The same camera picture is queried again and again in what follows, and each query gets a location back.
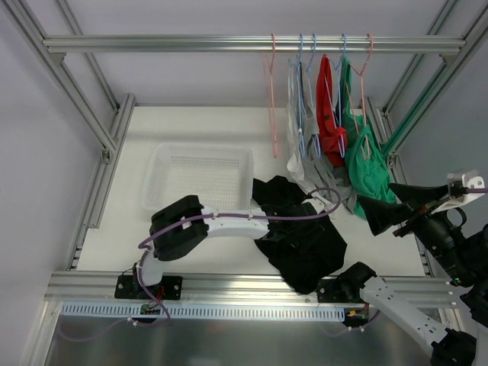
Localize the grey tank top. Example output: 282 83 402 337
303 75 358 214

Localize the aluminium frame post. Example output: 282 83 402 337
0 0 136 165
365 1 487 158

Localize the aluminium hanging rail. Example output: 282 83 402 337
43 34 467 55

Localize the white tank top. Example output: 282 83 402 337
287 65 315 193

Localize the white plastic basket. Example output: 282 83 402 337
141 143 254 212

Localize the red tank top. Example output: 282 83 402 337
316 54 348 167

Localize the black tank top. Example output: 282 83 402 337
252 175 347 294

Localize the aluminium frame right post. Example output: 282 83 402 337
365 1 487 158

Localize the purple cable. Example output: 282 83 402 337
455 186 488 197
136 186 342 291

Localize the pink hanger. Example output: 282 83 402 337
262 34 278 159
348 33 374 161

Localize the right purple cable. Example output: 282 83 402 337
455 186 488 197

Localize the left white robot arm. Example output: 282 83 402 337
131 195 326 298

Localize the aluminium frame left post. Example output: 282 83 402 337
0 0 136 165

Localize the white slotted cable duct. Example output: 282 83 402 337
60 302 345 323

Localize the green tank top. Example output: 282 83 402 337
340 57 396 204

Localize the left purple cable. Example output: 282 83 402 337
136 186 342 291

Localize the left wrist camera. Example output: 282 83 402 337
302 192 334 214

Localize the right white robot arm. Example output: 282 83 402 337
334 176 487 365

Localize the light blue hanger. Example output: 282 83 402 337
306 33 321 157
287 34 310 165
332 34 347 158

